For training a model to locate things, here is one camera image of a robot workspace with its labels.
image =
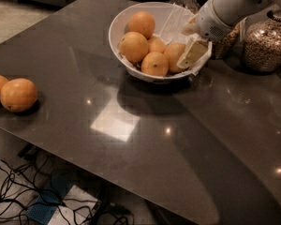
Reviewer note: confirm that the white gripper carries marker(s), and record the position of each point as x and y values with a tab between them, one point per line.
207	22

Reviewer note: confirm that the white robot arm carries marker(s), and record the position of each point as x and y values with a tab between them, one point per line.
243	12

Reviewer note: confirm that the white bowl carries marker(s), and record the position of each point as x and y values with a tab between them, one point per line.
169	19

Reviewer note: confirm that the small middle orange in bowl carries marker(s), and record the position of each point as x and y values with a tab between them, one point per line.
156	45

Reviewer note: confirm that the white paper liner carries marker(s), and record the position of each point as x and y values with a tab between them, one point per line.
148	40

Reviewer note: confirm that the glass jar of nuts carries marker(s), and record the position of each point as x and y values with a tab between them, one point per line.
221	47

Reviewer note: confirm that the glass jar of cereal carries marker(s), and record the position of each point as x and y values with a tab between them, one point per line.
262	44

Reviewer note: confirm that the orange on table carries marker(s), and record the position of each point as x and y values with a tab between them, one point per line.
18	95

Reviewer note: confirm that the blue white box on floor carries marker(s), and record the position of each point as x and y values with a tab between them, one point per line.
62	202

